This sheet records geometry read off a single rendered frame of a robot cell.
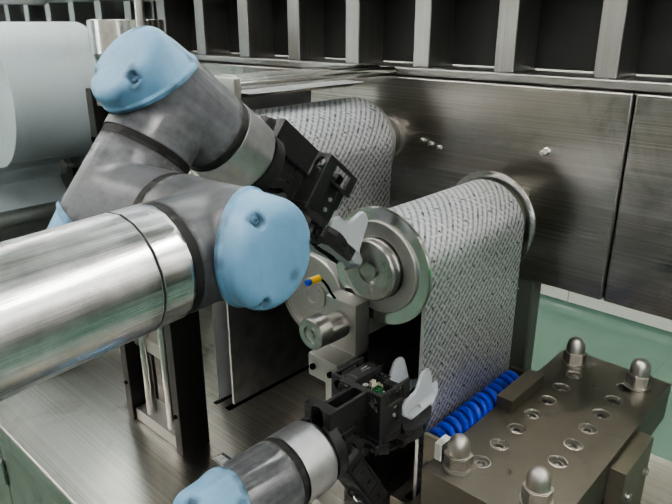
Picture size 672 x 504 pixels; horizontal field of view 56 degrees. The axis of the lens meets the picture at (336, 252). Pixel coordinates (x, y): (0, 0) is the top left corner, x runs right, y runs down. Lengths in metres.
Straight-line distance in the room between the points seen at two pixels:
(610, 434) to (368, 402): 0.36
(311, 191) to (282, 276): 0.24
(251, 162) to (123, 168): 0.12
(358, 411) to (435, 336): 0.16
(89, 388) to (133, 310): 0.90
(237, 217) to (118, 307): 0.09
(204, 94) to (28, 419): 0.80
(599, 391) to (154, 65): 0.75
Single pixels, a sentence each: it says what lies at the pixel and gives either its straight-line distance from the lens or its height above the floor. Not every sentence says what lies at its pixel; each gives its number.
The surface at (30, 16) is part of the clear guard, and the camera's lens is 1.53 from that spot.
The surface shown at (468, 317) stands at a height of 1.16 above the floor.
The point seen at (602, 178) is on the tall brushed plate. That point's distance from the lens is 0.96.
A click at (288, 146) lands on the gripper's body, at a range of 0.61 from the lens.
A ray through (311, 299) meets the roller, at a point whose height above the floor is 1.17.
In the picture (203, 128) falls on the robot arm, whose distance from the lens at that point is 0.53.
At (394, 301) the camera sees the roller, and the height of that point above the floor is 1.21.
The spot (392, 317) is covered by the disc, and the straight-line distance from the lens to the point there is 0.77.
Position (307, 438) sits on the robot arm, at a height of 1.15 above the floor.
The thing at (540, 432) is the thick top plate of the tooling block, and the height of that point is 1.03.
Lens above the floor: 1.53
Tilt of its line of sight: 20 degrees down
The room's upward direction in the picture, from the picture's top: straight up
